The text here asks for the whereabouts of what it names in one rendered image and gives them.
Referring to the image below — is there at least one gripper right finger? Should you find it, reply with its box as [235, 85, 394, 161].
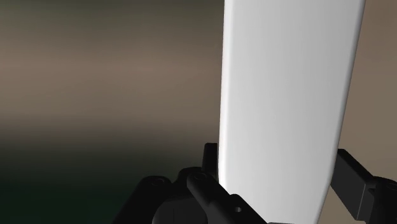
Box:
[330, 148, 397, 224]

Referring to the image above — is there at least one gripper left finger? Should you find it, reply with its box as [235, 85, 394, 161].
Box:
[112, 143, 268, 224]

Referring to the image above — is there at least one white smooth rounded object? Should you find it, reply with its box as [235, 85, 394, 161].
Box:
[218, 0, 367, 224]

